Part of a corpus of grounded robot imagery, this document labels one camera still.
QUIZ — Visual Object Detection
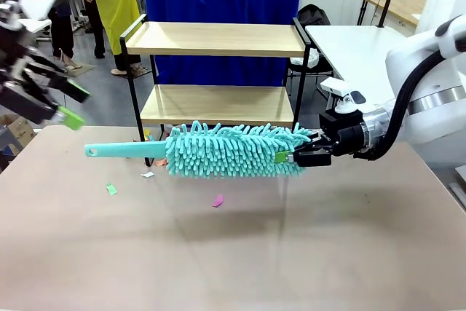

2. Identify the person in yellow apron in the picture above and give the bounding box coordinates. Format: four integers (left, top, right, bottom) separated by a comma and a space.
68, 0, 149, 77

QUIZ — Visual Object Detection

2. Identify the teal microfiber duster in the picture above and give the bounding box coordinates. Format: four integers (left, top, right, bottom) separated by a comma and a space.
84, 120, 314, 181

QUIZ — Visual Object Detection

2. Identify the black office chair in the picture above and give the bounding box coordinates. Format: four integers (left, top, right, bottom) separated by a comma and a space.
285, 4, 345, 108

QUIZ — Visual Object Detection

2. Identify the two-tier wood metal shelf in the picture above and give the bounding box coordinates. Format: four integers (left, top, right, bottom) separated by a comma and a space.
119, 14, 316, 168

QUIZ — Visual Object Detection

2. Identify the white metal base frame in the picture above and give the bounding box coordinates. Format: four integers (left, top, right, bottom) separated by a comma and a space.
447, 165, 466, 213

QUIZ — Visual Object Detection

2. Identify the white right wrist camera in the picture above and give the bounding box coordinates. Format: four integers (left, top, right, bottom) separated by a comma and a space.
320, 77, 367, 114

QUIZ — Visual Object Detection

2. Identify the brown cardboard box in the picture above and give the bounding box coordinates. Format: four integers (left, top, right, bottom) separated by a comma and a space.
5, 116, 37, 148

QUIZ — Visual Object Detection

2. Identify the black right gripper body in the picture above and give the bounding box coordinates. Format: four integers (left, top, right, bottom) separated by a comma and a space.
319, 109, 365, 157

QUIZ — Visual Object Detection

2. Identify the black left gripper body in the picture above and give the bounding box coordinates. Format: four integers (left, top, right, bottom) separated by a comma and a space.
0, 3, 37, 84

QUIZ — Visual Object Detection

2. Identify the person in dark clothes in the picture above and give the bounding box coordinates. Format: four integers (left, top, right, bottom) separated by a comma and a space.
21, 0, 87, 71

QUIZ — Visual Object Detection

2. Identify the wooden background desk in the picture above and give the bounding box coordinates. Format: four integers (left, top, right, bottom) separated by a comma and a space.
363, 0, 427, 28

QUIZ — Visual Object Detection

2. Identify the white crumpled bag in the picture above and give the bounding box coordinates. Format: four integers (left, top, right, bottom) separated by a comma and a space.
291, 48, 320, 68

